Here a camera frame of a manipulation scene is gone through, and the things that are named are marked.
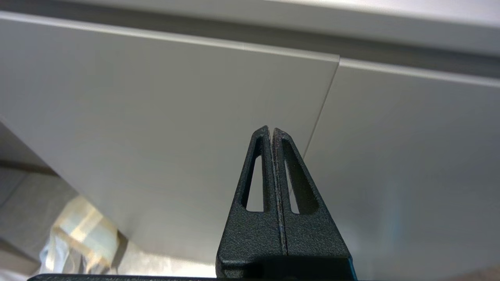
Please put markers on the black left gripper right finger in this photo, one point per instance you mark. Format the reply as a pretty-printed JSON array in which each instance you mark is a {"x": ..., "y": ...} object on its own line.
[{"x": 316, "y": 238}]

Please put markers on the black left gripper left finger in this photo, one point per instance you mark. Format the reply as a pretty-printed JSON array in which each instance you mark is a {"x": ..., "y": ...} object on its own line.
[{"x": 250, "y": 238}]

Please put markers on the beige wide cabinet door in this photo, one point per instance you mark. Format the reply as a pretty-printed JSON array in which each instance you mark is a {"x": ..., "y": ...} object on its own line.
[{"x": 410, "y": 175}]

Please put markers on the beige narrow cabinet door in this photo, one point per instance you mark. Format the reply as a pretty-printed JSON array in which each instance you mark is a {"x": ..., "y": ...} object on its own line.
[{"x": 156, "y": 117}]

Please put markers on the clear plastic bag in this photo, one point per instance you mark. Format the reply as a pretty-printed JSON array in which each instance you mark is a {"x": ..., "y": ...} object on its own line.
[{"x": 78, "y": 234}]

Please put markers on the beige cabinet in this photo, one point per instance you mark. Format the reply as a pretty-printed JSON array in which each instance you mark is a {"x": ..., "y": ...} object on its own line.
[{"x": 390, "y": 19}]

